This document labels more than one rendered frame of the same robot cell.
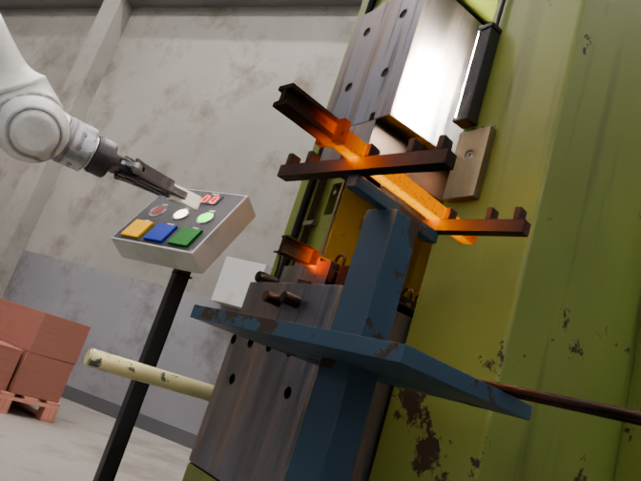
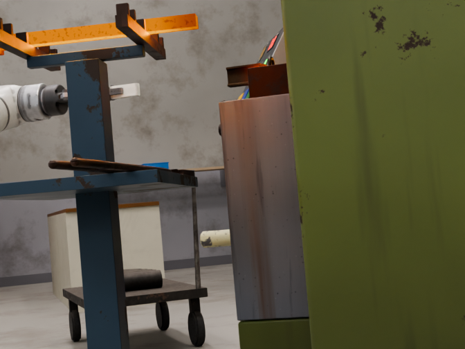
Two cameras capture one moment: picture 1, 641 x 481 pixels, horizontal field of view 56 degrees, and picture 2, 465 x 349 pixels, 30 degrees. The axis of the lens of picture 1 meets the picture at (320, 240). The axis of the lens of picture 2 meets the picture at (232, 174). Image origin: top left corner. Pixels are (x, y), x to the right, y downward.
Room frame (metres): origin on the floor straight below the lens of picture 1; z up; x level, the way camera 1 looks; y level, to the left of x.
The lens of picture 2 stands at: (0.02, -1.38, 0.69)
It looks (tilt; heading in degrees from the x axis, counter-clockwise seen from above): 2 degrees up; 48
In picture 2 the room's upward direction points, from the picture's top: 5 degrees counter-clockwise
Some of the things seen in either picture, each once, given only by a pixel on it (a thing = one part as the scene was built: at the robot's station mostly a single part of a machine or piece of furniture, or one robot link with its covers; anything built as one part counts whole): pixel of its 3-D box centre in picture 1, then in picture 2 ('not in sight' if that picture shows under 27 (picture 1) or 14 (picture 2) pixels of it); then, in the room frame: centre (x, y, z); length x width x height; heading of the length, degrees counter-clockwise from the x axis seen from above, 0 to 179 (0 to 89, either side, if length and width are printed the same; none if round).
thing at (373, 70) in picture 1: (436, 96); not in sight; (1.51, -0.19, 1.56); 0.42 x 0.39 x 0.40; 122
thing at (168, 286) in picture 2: not in sight; (127, 262); (2.82, 2.65, 0.46); 1.16 x 0.68 x 0.92; 63
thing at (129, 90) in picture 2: (184, 197); (124, 91); (1.22, 0.30, 1.00); 0.07 x 0.01 x 0.03; 122
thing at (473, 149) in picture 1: (468, 164); not in sight; (1.23, -0.26, 1.27); 0.09 x 0.02 x 0.17; 32
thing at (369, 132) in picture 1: (403, 178); not in sight; (1.54, -0.16, 1.32); 0.42 x 0.20 x 0.10; 122
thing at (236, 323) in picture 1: (352, 359); (95, 186); (0.86, -0.09, 0.75); 0.40 x 0.30 x 0.02; 42
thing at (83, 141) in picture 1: (76, 145); (37, 102); (1.10, 0.49, 1.00); 0.09 x 0.06 x 0.09; 32
